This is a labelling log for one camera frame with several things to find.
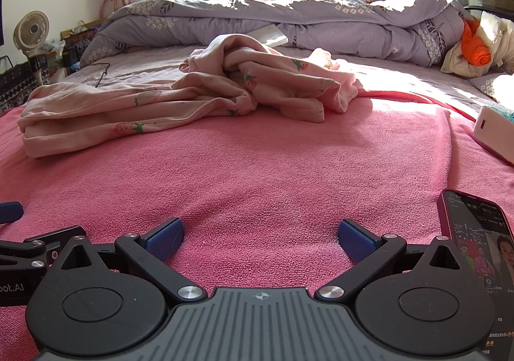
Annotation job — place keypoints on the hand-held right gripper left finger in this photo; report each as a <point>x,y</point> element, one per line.
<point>164,242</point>

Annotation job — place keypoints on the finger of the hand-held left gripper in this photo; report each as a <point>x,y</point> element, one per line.
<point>10,212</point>

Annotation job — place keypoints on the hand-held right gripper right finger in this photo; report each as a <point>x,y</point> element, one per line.
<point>355,242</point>

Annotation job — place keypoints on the pink strawberry print garment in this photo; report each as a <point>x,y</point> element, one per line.
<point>281,80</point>
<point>100,112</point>

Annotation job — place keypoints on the pink towel blanket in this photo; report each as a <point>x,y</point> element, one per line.
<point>257,176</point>

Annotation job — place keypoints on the smartphone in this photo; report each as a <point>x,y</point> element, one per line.
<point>474,232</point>

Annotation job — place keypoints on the patterned cloth covered cabinet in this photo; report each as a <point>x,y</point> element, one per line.
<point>16,84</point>

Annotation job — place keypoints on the pink rectangular case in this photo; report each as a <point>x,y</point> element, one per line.
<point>492,132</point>

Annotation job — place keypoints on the purple leaf print pillow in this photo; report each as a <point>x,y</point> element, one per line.
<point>492,84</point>

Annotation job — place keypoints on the purple floral quilt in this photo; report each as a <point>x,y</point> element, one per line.
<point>321,23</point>

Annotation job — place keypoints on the white book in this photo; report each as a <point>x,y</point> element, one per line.
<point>273,36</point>

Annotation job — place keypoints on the orange cloth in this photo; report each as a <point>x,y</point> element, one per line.
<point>476,50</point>

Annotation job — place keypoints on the cream pillow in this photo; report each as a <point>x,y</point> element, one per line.
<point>496,36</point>

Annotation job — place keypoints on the beige pedestal fan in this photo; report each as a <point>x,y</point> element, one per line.
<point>31,29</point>

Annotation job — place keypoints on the wall television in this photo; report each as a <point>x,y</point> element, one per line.
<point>2,15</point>

